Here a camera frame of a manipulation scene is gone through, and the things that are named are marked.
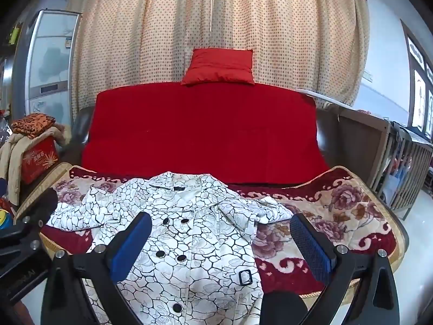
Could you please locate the floral red beige blanket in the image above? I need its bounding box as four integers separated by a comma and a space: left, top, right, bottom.
15, 164, 406, 300

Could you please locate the dark leather sofa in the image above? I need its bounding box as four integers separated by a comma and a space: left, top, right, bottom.
64, 105, 389, 193

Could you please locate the beige jacket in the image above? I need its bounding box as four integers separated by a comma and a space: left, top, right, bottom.
0, 123, 66, 207

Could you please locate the red pillow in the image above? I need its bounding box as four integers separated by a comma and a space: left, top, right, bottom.
180, 48, 256, 86

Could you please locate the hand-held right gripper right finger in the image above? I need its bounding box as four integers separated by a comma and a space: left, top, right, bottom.
290, 213, 401, 325

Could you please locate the red cardboard box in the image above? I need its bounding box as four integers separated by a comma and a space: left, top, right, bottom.
20, 137, 60, 185

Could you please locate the red sofa cover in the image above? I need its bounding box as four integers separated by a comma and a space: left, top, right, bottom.
81, 81, 330, 188

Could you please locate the orange black patterned folded cloth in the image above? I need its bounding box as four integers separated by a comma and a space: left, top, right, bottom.
12, 113, 56, 139

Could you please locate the beige dotted curtain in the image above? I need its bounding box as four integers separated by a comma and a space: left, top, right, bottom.
66, 0, 371, 119

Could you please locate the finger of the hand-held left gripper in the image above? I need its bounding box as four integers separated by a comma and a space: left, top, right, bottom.
0, 188, 59, 258

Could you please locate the clear plastic bag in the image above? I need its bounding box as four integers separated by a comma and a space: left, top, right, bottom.
0, 115, 16, 143

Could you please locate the white black-veined patterned coat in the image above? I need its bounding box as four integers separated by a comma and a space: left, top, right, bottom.
47, 172, 295, 325

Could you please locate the white rod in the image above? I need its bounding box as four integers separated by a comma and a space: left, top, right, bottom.
294, 88, 344, 106

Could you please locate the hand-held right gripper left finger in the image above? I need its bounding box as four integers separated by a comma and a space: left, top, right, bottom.
41, 212, 153, 325

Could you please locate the wooden baby crib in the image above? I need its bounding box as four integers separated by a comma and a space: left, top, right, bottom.
370, 118, 433, 220

